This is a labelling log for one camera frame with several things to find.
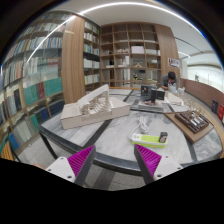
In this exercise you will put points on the black charger plug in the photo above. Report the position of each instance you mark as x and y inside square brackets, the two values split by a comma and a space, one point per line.
[163, 137]

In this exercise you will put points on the seated person dark hair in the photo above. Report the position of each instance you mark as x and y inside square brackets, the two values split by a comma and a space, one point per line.
[169, 79]

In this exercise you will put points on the white architectural model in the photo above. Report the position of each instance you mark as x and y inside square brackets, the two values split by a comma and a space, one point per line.
[94, 107]

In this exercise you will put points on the glass-front bookcase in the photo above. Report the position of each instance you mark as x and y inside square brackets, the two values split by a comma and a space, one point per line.
[54, 59]

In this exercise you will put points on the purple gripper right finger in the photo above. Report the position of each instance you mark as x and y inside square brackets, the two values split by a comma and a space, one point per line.
[154, 166]

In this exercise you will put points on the small white model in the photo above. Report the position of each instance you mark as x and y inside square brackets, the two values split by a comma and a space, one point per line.
[173, 99]

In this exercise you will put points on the wooden wall shelf unit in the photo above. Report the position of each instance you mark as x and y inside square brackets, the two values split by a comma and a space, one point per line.
[136, 53]

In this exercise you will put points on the brown wooden model board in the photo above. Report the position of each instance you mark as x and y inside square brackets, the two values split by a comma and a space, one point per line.
[192, 124]

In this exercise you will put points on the green white power strip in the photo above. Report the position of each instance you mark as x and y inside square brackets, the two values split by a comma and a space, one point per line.
[148, 141]

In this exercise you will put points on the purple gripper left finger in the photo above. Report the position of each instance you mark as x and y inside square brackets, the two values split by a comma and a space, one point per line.
[74, 168]

